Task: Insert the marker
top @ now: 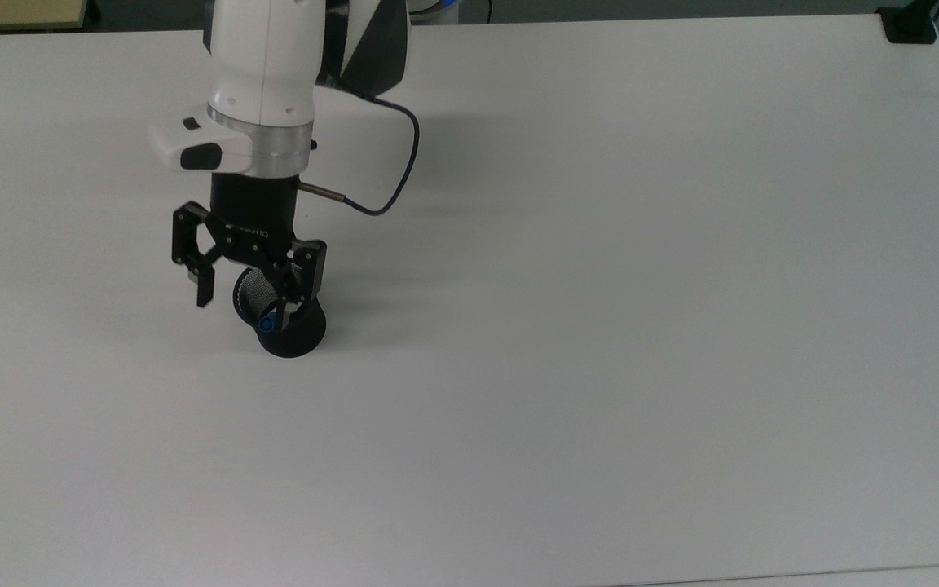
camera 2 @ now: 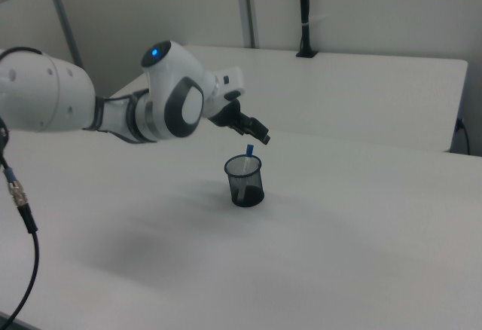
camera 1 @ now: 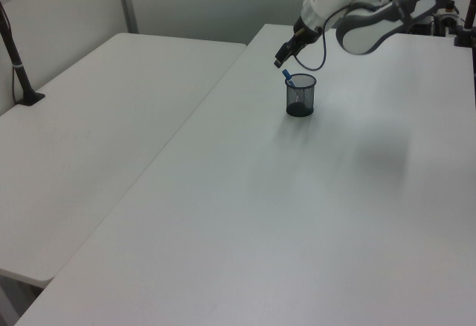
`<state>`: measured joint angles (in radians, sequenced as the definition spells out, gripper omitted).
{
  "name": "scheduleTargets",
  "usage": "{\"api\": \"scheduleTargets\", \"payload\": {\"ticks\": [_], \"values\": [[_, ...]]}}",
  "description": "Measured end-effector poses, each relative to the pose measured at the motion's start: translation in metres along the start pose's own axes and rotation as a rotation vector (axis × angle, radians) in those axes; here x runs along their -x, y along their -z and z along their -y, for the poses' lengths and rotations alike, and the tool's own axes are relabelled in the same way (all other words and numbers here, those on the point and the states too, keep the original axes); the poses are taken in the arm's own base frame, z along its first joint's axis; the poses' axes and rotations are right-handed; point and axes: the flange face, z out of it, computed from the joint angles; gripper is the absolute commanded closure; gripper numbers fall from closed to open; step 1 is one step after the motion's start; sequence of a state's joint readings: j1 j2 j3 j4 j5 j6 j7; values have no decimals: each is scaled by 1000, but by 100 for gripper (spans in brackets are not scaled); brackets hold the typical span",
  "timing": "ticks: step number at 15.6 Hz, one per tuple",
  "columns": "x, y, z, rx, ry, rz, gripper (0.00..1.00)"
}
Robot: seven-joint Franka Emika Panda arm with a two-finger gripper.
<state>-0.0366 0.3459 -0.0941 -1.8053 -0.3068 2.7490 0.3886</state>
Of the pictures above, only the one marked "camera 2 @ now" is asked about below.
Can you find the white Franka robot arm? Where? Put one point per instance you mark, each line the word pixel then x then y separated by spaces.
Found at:
pixel 113 104

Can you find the grey partition frame post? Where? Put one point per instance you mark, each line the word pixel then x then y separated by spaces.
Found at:
pixel 64 17
pixel 248 6

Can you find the blue and white marker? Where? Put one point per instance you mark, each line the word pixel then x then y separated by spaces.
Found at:
pixel 246 160

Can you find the black mesh pen cup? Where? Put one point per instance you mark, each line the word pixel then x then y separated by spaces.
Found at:
pixel 248 190

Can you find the black camera pole, white tie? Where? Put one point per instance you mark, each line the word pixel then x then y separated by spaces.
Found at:
pixel 305 13

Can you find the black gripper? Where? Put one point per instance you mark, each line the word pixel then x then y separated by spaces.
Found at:
pixel 226 113

